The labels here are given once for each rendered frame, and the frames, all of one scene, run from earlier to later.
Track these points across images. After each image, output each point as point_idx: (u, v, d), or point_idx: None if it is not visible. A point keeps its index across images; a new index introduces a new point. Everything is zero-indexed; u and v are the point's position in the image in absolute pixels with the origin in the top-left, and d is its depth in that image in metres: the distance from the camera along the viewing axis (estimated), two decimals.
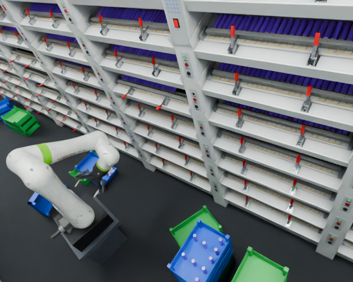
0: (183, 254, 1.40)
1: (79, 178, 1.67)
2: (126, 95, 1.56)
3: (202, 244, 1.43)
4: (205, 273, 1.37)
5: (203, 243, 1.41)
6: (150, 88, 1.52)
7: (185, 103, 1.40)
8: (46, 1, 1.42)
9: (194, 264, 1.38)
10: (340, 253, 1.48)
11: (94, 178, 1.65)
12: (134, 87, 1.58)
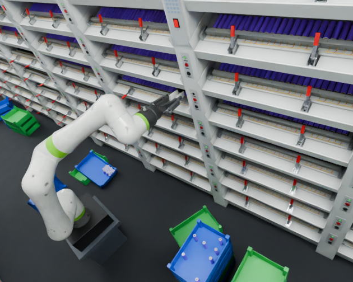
0: (183, 254, 1.40)
1: (166, 100, 1.35)
2: (126, 95, 1.56)
3: (202, 244, 1.43)
4: None
5: (203, 243, 1.42)
6: (150, 88, 1.52)
7: (185, 103, 1.40)
8: (46, 1, 1.42)
9: None
10: (340, 253, 1.48)
11: None
12: (134, 87, 1.58)
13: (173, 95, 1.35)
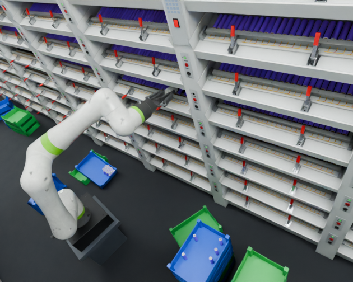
0: (183, 254, 1.40)
1: (169, 93, 1.35)
2: (126, 95, 1.56)
3: (178, 91, 1.43)
4: None
5: (177, 94, 1.43)
6: (150, 88, 1.52)
7: (185, 103, 1.40)
8: (46, 1, 1.42)
9: None
10: (340, 253, 1.48)
11: (153, 100, 1.32)
12: (134, 87, 1.58)
13: (171, 91, 1.40)
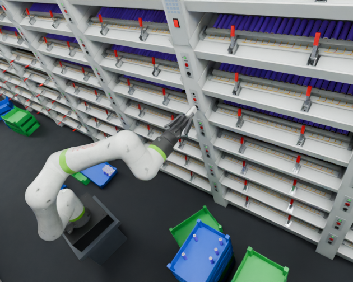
0: (183, 254, 1.40)
1: (188, 118, 1.22)
2: (129, 84, 1.56)
3: (179, 89, 1.43)
4: None
5: (179, 92, 1.43)
6: (152, 85, 1.52)
7: (185, 103, 1.40)
8: (46, 1, 1.42)
9: None
10: (340, 253, 1.48)
11: (172, 130, 1.19)
12: (135, 84, 1.59)
13: (190, 114, 1.25)
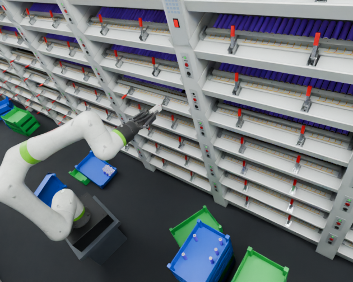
0: (183, 254, 1.40)
1: (152, 114, 1.35)
2: (126, 95, 1.56)
3: (179, 89, 1.43)
4: None
5: (179, 92, 1.43)
6: (150, 88, 1.52)
7: (185, 103, 1.40)
8: (46, 1, 1.42)
9: None
10: (340, 253, 1.48)
11: (136, 122, 1.32)
12: (134, 87, 1.58)
13: (155, 111, 1.40)
